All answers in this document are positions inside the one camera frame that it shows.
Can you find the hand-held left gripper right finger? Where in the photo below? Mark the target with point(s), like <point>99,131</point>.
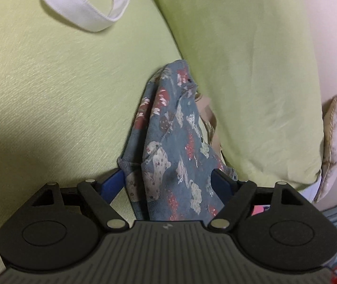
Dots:
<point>220,180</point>

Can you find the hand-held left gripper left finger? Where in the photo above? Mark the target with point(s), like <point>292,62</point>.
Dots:
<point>112,183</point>

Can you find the blue-grey patterned shopping bag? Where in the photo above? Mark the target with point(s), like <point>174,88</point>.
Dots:
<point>168,153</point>

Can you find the light green fabric bag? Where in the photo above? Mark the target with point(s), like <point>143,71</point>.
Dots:
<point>38,94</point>

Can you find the small pink object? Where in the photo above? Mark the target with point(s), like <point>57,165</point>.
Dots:
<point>258,210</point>

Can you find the beige quilted cushion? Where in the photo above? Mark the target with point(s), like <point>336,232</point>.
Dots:
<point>334,153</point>

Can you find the beige quilted cloth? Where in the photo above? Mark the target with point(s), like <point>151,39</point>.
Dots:
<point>245,65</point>

